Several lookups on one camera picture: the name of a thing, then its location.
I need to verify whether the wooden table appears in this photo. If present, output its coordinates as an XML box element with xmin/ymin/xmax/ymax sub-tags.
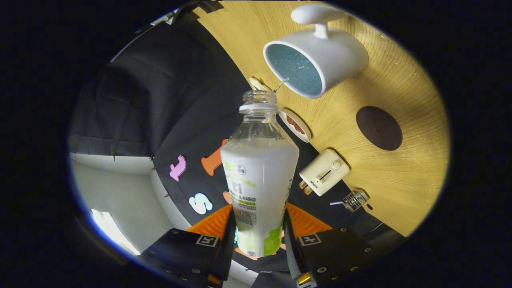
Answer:
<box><xmin>194</xmin><ymin>0</ymin><xmax>450</xmax><ymax>237</ymax></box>

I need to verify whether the rectangular plate with food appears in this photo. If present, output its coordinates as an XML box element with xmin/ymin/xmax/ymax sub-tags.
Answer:
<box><xmin>249</xmin><ymin>77</ymin><xmax>272</xmax><ymax>92</ymax></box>

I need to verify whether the small clear glass holder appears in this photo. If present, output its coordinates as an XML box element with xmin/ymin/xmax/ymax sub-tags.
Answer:
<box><xmin>343</xmin><ymin>189</ymin><xmax>369</xmax><ymax>212</ymax></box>

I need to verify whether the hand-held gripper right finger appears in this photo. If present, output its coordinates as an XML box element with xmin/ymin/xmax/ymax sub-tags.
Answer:
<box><xmin>283</xmin><ymin>203</ymin><xmax>380</xmax><ymax>288</ymax></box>

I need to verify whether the large ceiling light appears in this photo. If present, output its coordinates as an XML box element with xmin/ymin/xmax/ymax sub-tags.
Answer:
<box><xmin>91</xmin><ymin>209</ymin><xmax>140</xmax><ymax>256</ymax></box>

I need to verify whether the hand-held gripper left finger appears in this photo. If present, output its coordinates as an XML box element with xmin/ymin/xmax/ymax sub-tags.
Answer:
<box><xmin>138</xmin><ymin>204</ymin><xmax>237</xmax><ymax>288</ymax></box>

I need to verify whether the clear bottle with white label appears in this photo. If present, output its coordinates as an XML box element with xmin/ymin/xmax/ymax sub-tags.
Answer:
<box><xmin>220</xmin><ymin>90</ymin><xmax>300</xmax><ymax>258</ymax></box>

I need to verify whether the white toaster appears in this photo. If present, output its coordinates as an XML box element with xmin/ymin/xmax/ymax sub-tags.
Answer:
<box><xmin>299</xmin><ymin>149</ymin><xmax>350</xmax><ymax>197</ymax></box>

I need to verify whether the dark brown round coaster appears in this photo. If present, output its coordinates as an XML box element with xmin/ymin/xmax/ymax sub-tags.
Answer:
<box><xmin>356</xmin><ymin>106</ymin><xmax>403</xmax><ymax>151</ymax></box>

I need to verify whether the white cup with handle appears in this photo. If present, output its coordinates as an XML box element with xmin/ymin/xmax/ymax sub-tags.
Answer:
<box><xmin>263</xmin><ymin>4</ymin><xmax>369</xmax><ymax>99</ymax></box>

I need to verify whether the round plate with brown food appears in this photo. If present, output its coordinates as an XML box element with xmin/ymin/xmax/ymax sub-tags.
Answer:
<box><xmin>279</xmin><ymin>108</ymin><xmax>312</xmax><ymax>143</ymax></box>

